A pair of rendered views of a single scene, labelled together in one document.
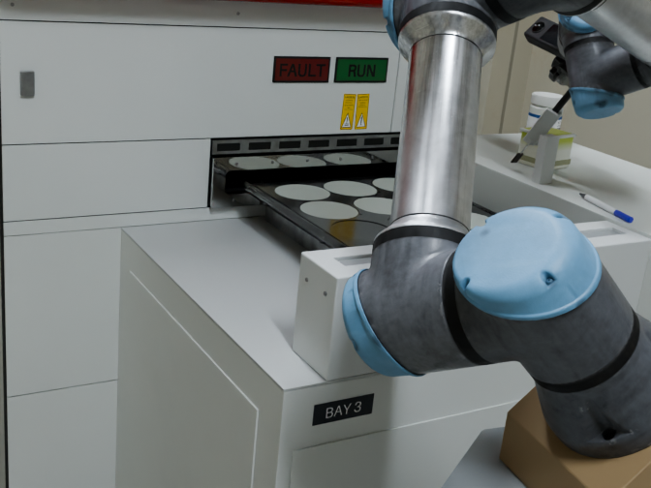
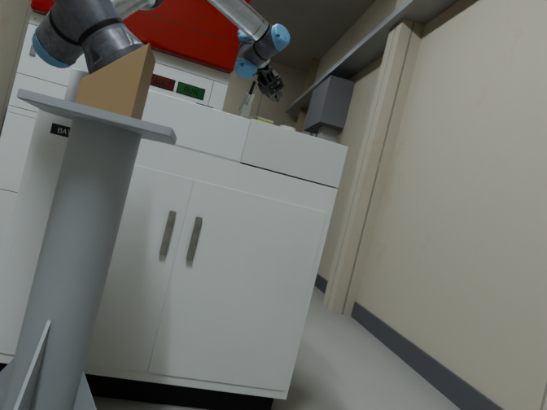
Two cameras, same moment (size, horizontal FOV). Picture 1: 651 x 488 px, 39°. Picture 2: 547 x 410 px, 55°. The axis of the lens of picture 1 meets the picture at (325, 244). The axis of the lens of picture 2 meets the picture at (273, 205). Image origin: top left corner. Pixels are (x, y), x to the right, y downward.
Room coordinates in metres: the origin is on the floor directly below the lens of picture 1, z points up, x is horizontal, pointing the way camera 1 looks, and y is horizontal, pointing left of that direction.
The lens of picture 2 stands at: (-0.26, -1.04, 0.71)
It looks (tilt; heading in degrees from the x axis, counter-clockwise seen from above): 0 degrees down; 15
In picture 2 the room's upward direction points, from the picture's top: 14 degrees clockwise
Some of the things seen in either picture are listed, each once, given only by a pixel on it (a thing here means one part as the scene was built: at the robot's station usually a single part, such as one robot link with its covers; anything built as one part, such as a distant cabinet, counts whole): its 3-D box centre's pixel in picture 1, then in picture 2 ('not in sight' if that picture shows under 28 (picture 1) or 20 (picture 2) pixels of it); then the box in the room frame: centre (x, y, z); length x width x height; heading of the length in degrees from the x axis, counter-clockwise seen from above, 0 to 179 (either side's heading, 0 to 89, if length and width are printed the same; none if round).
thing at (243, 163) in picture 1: (316, 176); not in sight; (1.74, 0.03, 0.89); 0.44 x 0.02 x 0.10; 122
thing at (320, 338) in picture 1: (481, 291); (159, 118); (1.23, -0.23, 0.89); 0.55 x 0.09 x 0.14; 122
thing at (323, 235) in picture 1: (292, 215); not in sight; (1.47, 0.06, 0.90); 0.37 x 0.01 x 0.01; 32
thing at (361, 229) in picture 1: (382, 206); not in sight; (1.57, -0.09, 0.90); 0.34 x 0.34 x 0.01; 32
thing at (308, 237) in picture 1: (337, 258); not in sight; (1.45, -0.02, 0.84); 0.50 x 0.02 x 0.03; 32
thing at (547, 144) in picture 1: (542, 142); (244, 111); (1.60, -0.36, 1.03); 0.06 x 0.04 x 0.13; 32
